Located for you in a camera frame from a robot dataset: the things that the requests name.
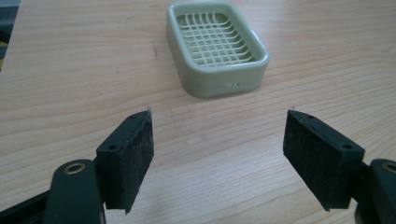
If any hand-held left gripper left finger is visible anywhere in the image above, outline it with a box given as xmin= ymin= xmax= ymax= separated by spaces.
xmin=95 ymin=108 xmax=155 ymax=215

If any pale green soap dish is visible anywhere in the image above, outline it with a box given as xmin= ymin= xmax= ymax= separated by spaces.
xmin=165 ymin=0 xmax=271 ymax=99

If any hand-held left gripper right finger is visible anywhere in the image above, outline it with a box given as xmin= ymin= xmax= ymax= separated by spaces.
xmin=282 ymin=109 xmax=366 ymax=213

